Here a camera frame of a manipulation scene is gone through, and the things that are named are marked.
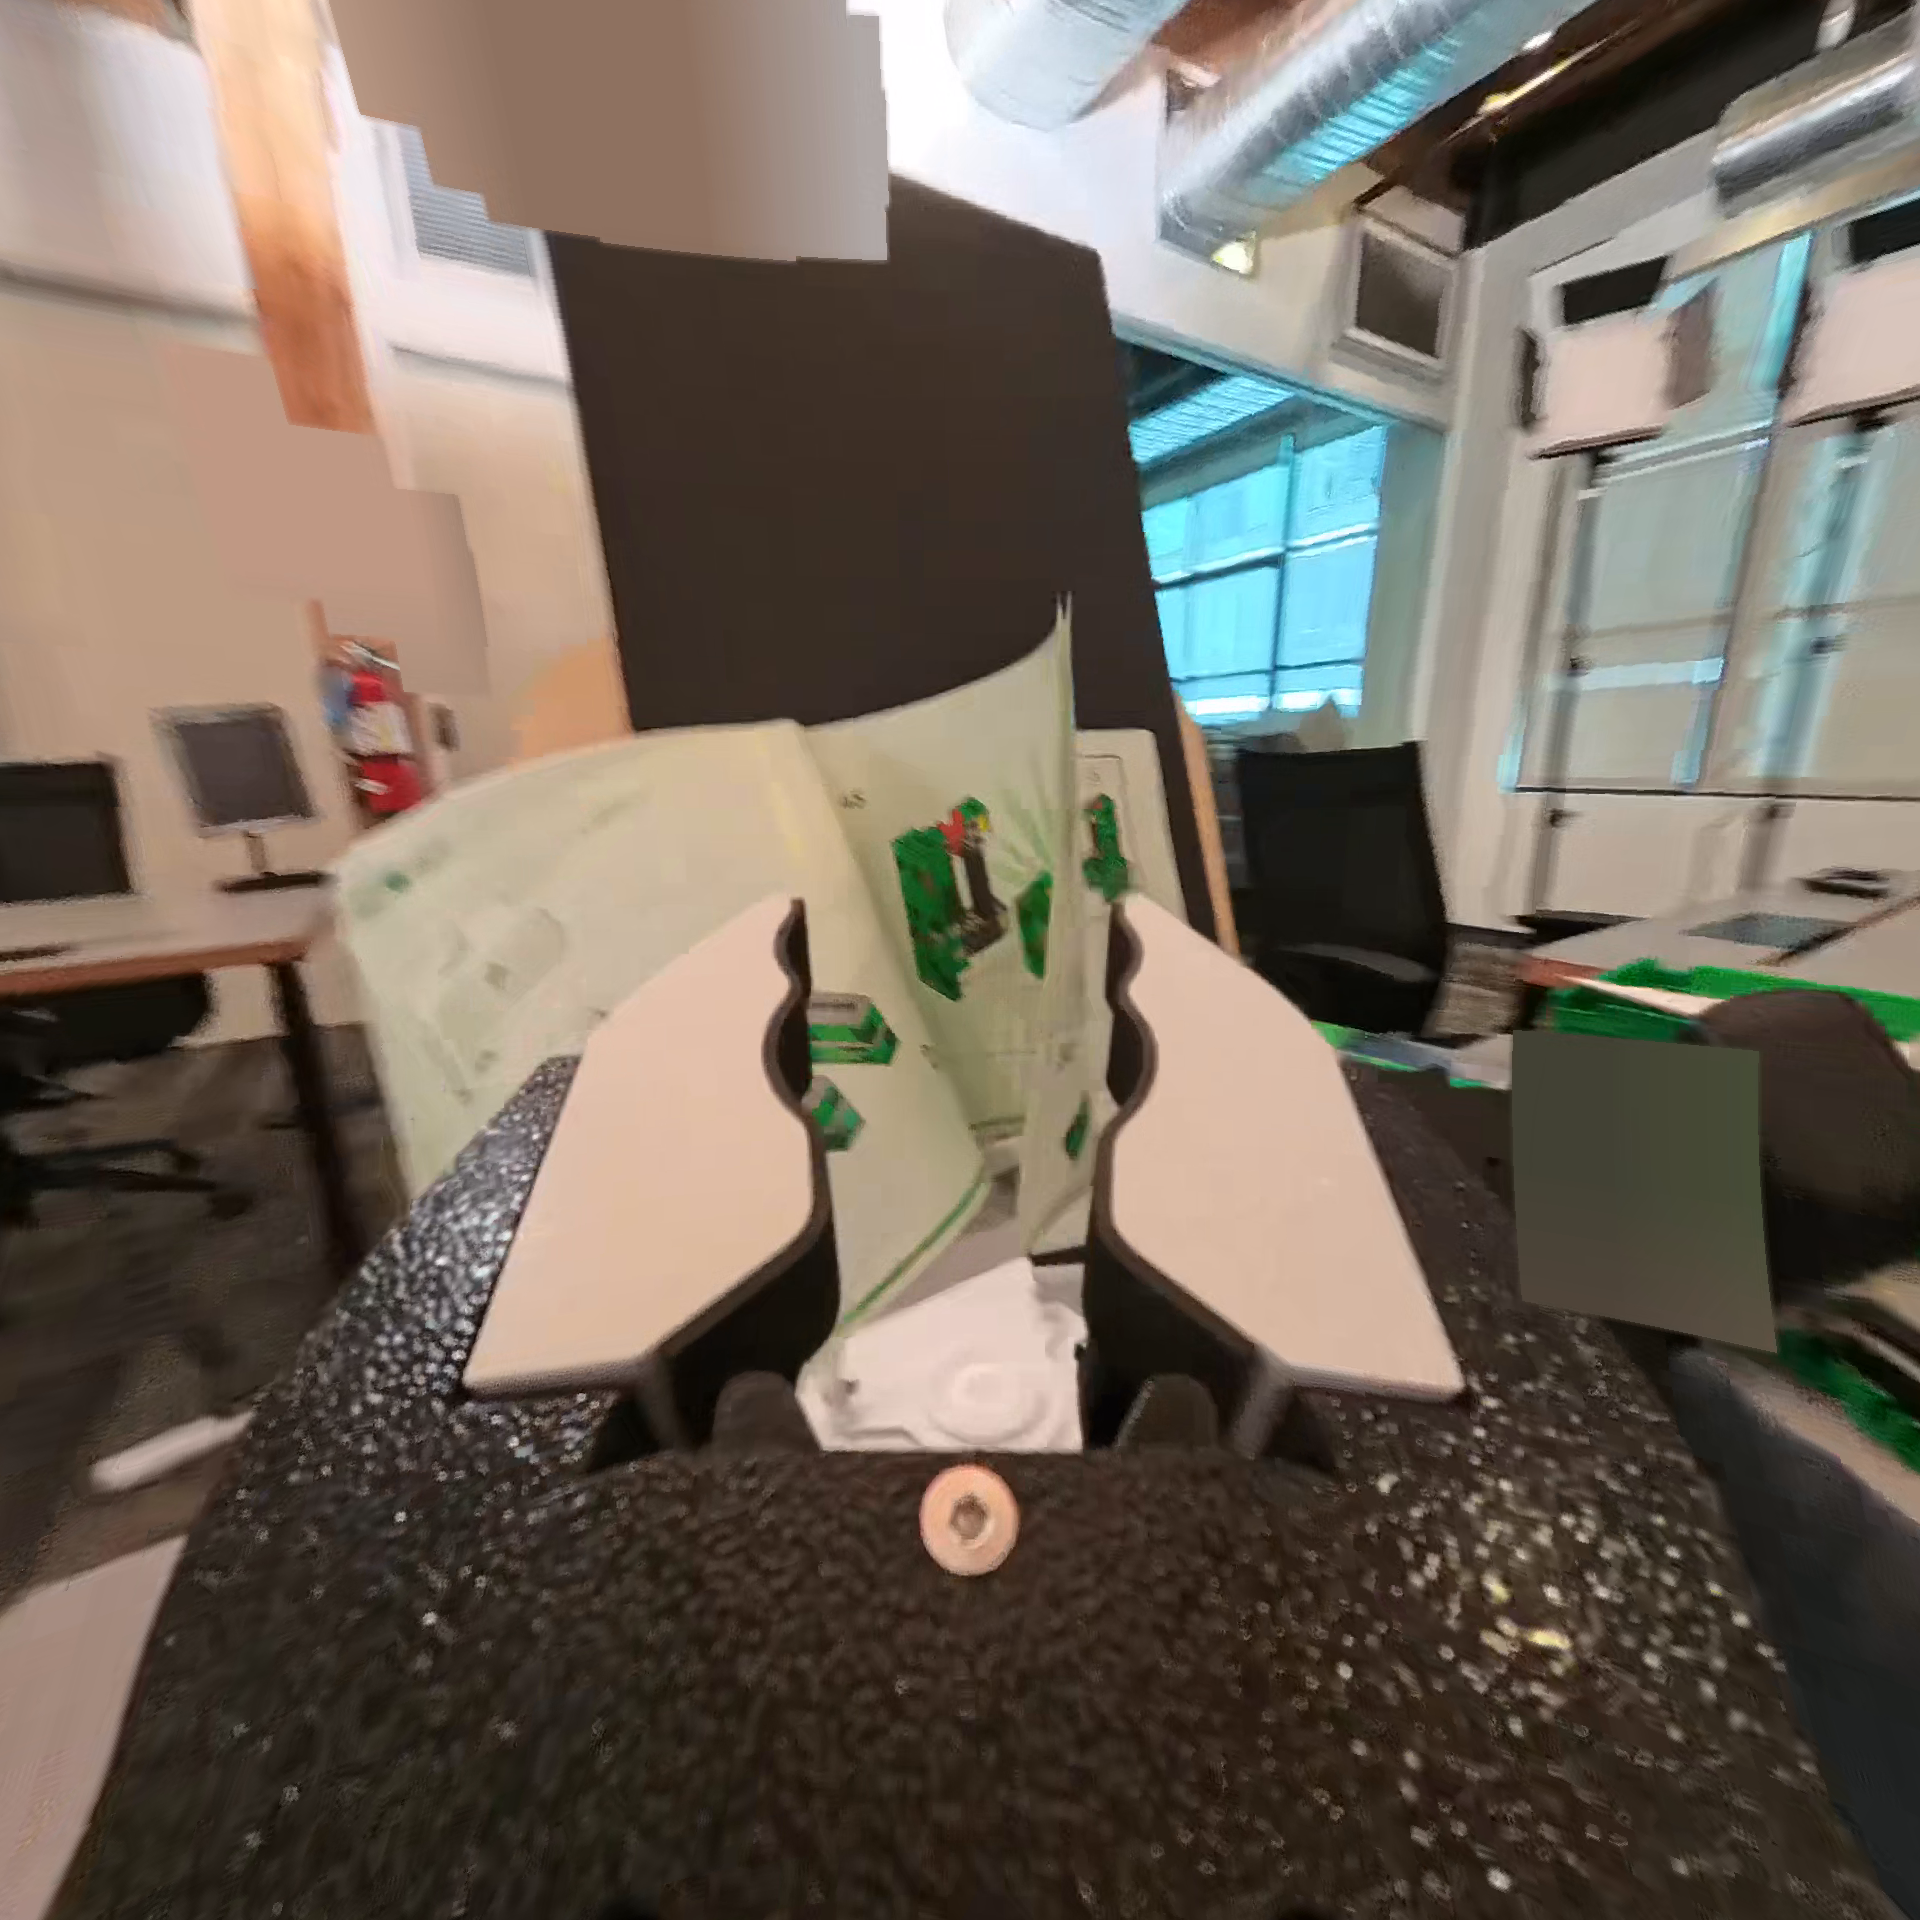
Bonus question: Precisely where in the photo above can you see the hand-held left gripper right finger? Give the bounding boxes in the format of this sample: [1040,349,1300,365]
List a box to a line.
[1082,891,1467,1464]

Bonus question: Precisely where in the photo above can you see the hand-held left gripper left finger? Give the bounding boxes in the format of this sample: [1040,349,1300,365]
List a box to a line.
[461,894,844,1464]

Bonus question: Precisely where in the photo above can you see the brick instruction booklet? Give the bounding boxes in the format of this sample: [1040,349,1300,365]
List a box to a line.
[330,590,1194,1336]

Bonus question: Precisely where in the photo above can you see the white desk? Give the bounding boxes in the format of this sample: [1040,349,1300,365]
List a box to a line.
[0,1042,1920,1920]

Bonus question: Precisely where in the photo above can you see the white side table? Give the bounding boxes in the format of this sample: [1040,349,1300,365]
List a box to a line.
[1515,868,1920,995]

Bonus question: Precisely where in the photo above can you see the black high-back office chair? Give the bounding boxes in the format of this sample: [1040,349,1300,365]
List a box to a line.
[1234,741,1451,1038]

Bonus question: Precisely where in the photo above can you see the red fire extinguisher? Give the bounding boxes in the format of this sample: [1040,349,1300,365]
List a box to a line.
[319,638,426,821]

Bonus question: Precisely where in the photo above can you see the wooden table black legs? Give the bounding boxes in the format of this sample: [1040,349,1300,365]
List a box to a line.
[0,885,361,1253]

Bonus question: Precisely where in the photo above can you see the grey tablet on stand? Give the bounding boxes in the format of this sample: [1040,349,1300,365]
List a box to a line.
[150,702,328,894]

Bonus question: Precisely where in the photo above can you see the black computer monitor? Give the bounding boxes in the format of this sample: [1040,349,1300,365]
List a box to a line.
[0,758,143,911]

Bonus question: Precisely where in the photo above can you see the black wood-edged divider panel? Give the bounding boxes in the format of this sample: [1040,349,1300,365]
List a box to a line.
[549,175,1240,965]

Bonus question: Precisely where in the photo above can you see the square wall air vent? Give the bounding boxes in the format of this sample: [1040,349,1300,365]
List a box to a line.
[1350,221,1461,365]

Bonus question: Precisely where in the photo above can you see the silver ventilation duct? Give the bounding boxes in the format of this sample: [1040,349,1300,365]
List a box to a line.
[1712,28,1920,216]
[1156,0,1601,261]
[945,0,1209,131]

